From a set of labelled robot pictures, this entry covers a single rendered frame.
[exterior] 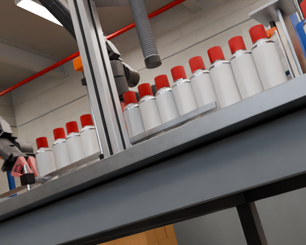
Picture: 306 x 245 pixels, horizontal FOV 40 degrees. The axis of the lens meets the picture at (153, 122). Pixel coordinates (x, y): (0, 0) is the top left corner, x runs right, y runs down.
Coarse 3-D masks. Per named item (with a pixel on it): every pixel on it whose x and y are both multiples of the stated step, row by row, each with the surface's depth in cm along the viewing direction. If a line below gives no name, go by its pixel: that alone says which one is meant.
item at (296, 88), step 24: (264, 96) 41; (288, 96) 39; (216, 120) 44; (240, 120) 42; (264, 120) 45; (144, 144) 49; (168, 144) 47; (192, 144) 48; (96, 168) 53; (120, 168) 51; (24, 192) 61; (48, 192) 58; (72, 192) 60; (0, 216) 64
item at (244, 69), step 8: (232, 40) 92; (240, 40) 92; (232, 48) 93; (240, 48) 92; (232, 56) 92; (240, 56) 90; (248, 56) 90; (232, 64) 92; (240, 64) 90; (248, 64) 90; (240, 72) 90; (248, 72) 89; (256, 72) 90; (240, 80) 90; (248, 80) 89; (256, 80) 89; (240, 88) 90; (248, 88) 89; (256, 88) 88; (248, 96) 89
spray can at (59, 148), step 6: (54, 132) 123; (60, 132) 123; (54, 138) 123; (60, 138) 123; (54, 144) 122; (60, 144) 121; (66, 144) 122; (54, 150) 122; (60, 150) 121; (66, 150) 121; (54, 156) 123; (60, 156) 120; (66, 156) 121; (60, 162) 120; (66, 162) 120; (66, 174) 119
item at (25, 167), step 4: (24, 168) 117; (24, 172) 117; (28, 172) 118; (20, 176) 117; (24, 176) 116; (28, 176) 116; (32, 176) 117; (36, 176) 120; (40, 176) 121; (20, 180) 117; (24, 180) 116; (28, 180) 115; (32, 180) 116; (36, 180) 119; (40, 180) 121; (24, 184) 116; (28, 184) 116; (28, 188) 116
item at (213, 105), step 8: (208, 104) 92; (216, 104) 92; (192, 112) 94; (200, 112) 93; (176, 120) 97; (184, 120) 96; (152, 128) 100; (160, 128) 99; (168, 128) 99; (136, 136) 103; (144, 136) 102; (80, 160) 114; (88, 160) 112; (64, 168) 117; (72, 168) 115; (48, 176) 120; (32, 184) 124; (8, 192) 131; (16, 192) 129
